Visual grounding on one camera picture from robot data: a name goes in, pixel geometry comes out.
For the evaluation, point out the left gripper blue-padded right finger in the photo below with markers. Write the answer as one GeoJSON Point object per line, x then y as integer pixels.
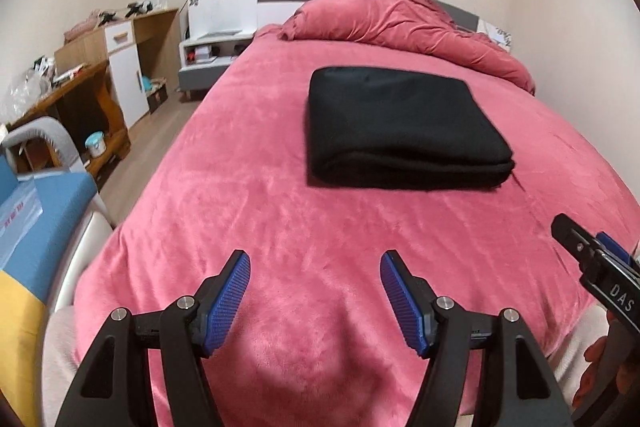
{"type": "Point", "coordinates": [517, 386]}

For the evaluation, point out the wooden white cabinet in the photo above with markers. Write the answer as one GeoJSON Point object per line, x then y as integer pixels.
{"type": "Point", "coordinates": [139, 47]}

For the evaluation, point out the pink rolled duvet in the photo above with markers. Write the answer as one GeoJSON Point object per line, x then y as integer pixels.
{"type": "Point", "coordinates": [416, 26]}

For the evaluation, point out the black pants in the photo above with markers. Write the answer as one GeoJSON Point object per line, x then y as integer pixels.
{"type": "Point", "coordinates": [372, 127]}

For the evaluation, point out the clear plastic bag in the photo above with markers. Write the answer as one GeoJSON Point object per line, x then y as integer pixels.
{"type": "Point", "coordinates": [19, 213]}

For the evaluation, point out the wooden desk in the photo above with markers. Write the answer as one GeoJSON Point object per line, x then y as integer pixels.
{"type": "Point", "coordinates": [84, 105]}

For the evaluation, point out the right hand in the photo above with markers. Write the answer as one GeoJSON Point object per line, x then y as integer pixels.
{"type": "Point", "coordinates": [593, 356]}

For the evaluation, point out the white grey nightstand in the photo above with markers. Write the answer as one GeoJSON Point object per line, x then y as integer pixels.
{"type": "Point", "coordinates": [204, 60]}

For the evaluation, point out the blue yellow sofa cushion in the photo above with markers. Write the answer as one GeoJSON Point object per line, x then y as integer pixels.
{"type": "Point", "coordinates": [27, 279]}

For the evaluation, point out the pink bed blanket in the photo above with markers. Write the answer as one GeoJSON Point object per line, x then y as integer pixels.
{"type": "Point", "coordinates": [315, 341]}

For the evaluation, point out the teal lidded white bucket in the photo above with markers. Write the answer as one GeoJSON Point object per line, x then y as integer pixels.
{"type": "Point", "coordinates": [96, 144]}

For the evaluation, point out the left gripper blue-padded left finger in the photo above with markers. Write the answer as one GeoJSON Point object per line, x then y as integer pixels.
{"type": "Point", "coordinates": [112, 386]}

